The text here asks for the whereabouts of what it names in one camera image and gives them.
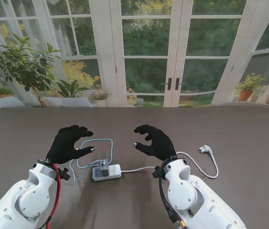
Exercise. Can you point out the printed garden window backdrop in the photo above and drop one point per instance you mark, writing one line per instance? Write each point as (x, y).
(148, 47)

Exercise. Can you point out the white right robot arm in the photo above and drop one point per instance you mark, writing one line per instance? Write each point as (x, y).
(196, 195)

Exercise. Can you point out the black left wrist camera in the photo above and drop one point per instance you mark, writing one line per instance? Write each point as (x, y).
(65, 175)

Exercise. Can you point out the grey USB wall charger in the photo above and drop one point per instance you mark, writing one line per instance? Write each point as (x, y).
(103, 167)

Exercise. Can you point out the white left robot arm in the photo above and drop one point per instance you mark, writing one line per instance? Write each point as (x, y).
(22, 200)

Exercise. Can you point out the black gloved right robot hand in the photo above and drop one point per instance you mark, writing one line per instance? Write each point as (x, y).
(158, 143)

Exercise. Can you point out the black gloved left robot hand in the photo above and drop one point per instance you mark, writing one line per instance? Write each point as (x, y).
(67, 145)

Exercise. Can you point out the white power strip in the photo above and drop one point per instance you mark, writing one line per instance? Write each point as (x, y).
(111, 173)

